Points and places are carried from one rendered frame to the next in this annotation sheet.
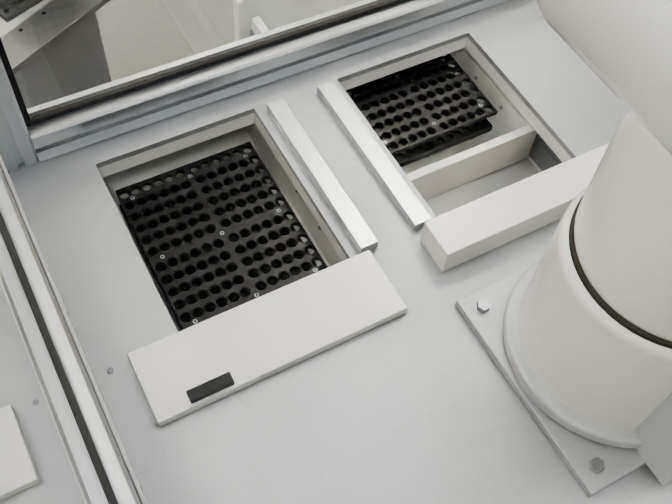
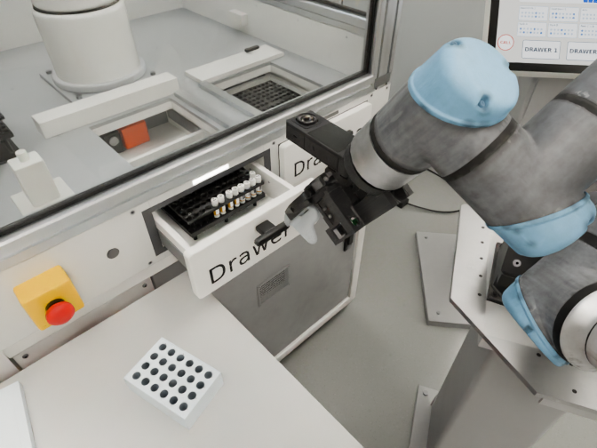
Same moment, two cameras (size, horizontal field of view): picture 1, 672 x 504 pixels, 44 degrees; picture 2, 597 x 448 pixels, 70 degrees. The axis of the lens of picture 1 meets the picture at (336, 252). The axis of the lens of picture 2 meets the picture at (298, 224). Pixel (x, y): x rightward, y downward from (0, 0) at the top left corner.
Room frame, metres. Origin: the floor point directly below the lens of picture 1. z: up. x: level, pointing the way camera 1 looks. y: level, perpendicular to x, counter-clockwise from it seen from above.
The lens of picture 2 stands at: (1.54, 0.04, 1.41)
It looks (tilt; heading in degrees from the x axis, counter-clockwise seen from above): 43 degrees down; 171
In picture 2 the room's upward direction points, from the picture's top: straight up
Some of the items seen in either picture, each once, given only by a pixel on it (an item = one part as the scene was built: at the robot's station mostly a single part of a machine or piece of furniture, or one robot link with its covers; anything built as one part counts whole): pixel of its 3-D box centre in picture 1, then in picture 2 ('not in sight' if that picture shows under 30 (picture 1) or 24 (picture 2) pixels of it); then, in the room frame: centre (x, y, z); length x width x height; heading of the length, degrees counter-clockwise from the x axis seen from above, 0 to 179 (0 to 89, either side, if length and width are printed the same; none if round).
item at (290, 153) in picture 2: not in sight; (328, 143); (0.70, 0.25, 0.87); 0.29 x 0.02 x 0.11; 124
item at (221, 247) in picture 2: not in sight; (258, 235); (0.98, 0.06, 0.87); 0.29 x 0.02 x 0.11; 124
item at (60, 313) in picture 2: not in sight; (59, 311); (1.10, -0.26, 0.88); 0.04 x 0.03 x 0.04; 124
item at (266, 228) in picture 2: not in sight; (267, 229); (1.00, 0.07, 0.91); 0.07 x 0.04 x 0.01; 124
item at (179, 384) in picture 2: not in sight; (174, 380); (1.19, -0.10, 0.78); 0.12 x 0.08 x 0.04; 50
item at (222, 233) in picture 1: (223, 248); not in sight; (0.53, 0.13, 0.87); 0.22 x 0.18 x 0.06; 34
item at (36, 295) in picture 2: not in sight; (51, 299); (1.07, -0.28, 0.88); 0.07 x 0.05 x 0.07; 124
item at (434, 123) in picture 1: (394, 92); (198, 188); (0.82, -0.06, 0.87); 0.22 x 0.18 x 0.06; 34
